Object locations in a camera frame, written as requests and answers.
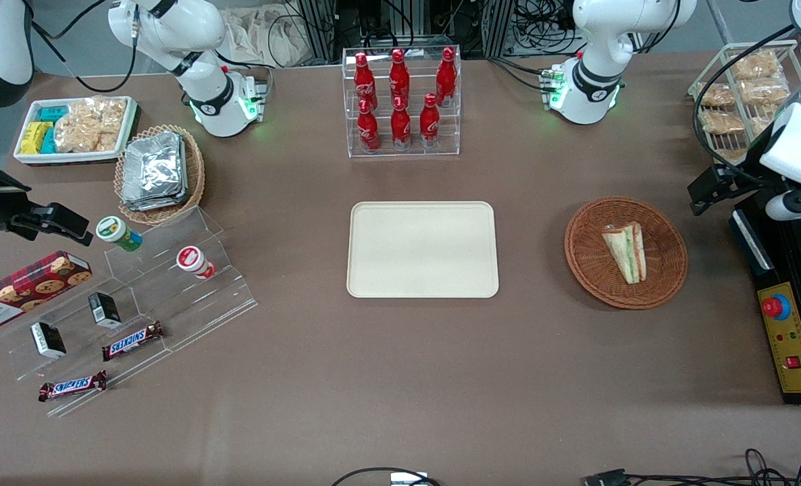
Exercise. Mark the clear acrylic stepped stand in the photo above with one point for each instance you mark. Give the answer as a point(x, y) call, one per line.
point(171, 304)

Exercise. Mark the aluminium frame post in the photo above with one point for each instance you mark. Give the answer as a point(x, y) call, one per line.
point(498, 27)
point(318, 27)

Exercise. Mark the triangle sandwich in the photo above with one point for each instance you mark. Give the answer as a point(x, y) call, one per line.
point(627, 251)

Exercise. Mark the round brown wicker basket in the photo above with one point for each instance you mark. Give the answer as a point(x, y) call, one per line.
point(664, 263)

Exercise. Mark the red emergency stop button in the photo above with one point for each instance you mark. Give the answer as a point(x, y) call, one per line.
point(774, 307)

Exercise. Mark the black yellow control box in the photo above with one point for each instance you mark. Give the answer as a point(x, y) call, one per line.
point(789, 351)

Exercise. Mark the clear bag of crackers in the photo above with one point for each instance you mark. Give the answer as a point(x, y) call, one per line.
point(90, 125)

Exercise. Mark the white rectangular snack tray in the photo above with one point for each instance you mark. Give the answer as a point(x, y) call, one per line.
point(26, 156)

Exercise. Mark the beige plastic tray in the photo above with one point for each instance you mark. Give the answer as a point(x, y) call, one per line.
point(422, 250)

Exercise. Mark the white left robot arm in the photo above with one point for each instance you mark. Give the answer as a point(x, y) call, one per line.
point(596, 74)

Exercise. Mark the stack of foil packets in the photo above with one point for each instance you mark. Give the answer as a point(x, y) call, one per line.
point(154, 172)

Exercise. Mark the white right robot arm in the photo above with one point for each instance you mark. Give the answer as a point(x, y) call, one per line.
point(204, 88)

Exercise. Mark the bagged bread pastry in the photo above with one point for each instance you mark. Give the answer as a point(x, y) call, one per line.
point(765, 91)
point(755, 65)
point(731, 156)
point(721, 121)
point(716, 95)
point(760, 125)

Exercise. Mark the red tartan cookie box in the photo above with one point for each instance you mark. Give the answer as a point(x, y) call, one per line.
point(26, 289)

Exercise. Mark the green lidded snack cup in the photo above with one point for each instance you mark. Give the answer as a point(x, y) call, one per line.
point(118, 233)

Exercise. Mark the red lidded snack cup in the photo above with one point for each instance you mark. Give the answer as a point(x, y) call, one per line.
point(194, 261)

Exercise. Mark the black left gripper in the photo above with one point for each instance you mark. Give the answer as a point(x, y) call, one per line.
point(745, 169)

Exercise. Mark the light wicker basket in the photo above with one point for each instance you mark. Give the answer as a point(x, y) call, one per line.
point(194, 175)

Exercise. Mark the yellow snack pack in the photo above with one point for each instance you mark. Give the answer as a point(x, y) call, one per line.
point(34, 137)

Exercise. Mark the snickers chocolate bar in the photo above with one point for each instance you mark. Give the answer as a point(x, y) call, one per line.
point(73, 386)
point(132, 341)

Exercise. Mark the clear acrylic bottle rack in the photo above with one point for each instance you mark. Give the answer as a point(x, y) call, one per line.
point(404, 145)

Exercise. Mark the red cola bottle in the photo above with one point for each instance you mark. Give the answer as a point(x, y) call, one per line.
point(400, 125)
point(429, 121)
point(362, 79)
point(399, 75)
point(446, 74)
point(368, 127)

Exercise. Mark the teal snack pack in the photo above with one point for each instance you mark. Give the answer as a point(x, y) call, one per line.
point(53, 113)
point(48, 142)

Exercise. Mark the small black box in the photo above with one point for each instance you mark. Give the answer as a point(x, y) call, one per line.
point(105, 309)
point(48, 339)

